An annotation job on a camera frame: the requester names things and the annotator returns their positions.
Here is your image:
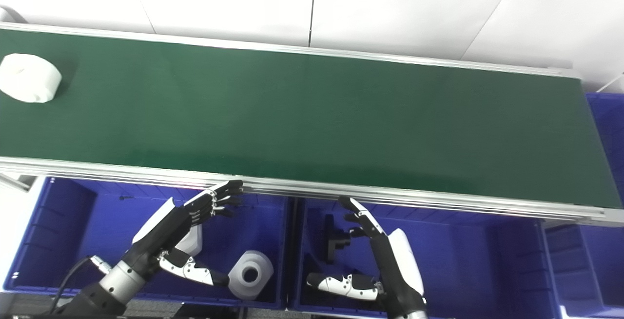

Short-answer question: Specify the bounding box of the white cylindrical plastic part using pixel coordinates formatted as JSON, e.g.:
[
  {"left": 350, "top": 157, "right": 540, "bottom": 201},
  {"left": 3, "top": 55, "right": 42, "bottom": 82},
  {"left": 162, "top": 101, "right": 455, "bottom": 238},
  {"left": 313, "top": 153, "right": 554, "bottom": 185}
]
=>
[{"left": 0, "top": 53, "right": 63, "bottom": 104}]

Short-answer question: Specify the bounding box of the white part with round hole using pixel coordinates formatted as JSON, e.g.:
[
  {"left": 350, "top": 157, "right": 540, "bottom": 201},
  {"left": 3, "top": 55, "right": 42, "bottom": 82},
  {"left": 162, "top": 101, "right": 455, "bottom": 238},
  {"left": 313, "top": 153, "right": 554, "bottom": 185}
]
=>
[{"left": 228, "top": 250, "right": 274, "bottom": 301}]

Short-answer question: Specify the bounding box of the green conveyor belt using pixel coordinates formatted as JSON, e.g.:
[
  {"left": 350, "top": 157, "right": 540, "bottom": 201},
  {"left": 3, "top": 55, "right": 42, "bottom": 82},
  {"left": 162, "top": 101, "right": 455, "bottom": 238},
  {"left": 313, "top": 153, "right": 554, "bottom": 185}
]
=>
[
  {"left": 0, "top": 21, "right": 624, "bottom": 227},
  {"left": 0, "top": 29, "right": 610, "bottom": 208}
]

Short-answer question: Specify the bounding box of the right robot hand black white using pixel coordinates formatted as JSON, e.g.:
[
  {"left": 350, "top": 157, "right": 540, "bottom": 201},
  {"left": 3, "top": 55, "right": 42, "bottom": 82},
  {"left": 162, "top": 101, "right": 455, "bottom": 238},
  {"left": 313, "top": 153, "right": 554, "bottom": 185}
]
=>
[{"left": 306, "top": 196, "right": 428, "bottom": 316}]

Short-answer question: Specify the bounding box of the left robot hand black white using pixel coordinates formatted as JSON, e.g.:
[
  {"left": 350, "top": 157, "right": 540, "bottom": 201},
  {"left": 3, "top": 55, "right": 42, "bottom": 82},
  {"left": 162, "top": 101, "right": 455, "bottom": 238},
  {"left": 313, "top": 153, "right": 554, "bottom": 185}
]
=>
[{"left": 122, "top": 180, "right": 244, "bottom": 287}]

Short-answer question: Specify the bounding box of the blue plastic bin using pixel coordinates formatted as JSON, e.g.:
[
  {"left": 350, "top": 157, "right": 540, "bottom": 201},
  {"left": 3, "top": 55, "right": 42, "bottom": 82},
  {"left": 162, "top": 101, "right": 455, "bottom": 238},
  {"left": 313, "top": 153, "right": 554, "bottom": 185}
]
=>
[
  {"left": 585, "top": 92, "right": 624, "bottom": 203},
  {"left": 544, "top": 221, "right": 624, "bottom": 319},
  {"left": 2, "top": 177, "right": 293, "bottom": 310},
  {"left": 288, "top": 197, "right": 561, "bottom": 319}
]

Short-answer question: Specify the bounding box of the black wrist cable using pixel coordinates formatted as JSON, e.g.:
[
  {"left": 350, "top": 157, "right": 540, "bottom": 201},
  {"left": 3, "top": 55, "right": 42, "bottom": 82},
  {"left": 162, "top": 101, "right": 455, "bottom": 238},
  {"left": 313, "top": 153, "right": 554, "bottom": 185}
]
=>
[{"left": 49, "top": 256, "right": 112, "bottom": 312}]

